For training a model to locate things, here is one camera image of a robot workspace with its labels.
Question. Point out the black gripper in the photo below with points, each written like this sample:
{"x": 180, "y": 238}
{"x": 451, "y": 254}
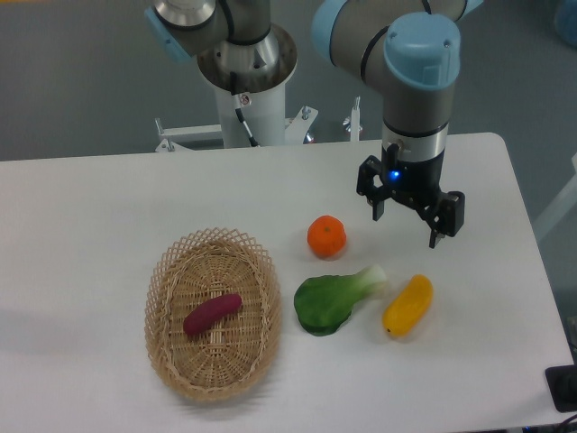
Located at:
{"x": 415, "y": 185}

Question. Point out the white table leg frame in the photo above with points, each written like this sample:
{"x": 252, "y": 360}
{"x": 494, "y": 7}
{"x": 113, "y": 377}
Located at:
{"x": 558, "y": 208}

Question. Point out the yellow mango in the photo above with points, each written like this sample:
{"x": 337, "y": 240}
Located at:
{"x": 409, "y": 307}

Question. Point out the purple sweet potato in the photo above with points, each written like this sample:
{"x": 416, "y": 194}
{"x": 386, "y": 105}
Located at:
{"x": 206, "y": 314}

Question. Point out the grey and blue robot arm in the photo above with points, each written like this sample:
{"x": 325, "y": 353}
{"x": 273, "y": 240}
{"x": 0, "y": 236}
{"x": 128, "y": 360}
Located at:
{"x": 407, "y": 51}

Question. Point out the orange tangerine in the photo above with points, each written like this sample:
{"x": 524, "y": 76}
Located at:
{"x": 326, "y": 236}

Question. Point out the woven wicker basket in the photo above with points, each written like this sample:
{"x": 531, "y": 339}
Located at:
{"x": 238, "y": 349}

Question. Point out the green bok choy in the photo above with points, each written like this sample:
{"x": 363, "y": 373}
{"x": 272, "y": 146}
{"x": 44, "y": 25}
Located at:
{"x": 324, "y": 303}

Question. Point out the blue object top right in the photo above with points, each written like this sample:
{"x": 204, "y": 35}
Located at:
{"x": 565, "y": 21}

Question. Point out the black device at table edge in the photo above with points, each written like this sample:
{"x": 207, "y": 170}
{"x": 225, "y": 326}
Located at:
{"x": 561, "y": 381}

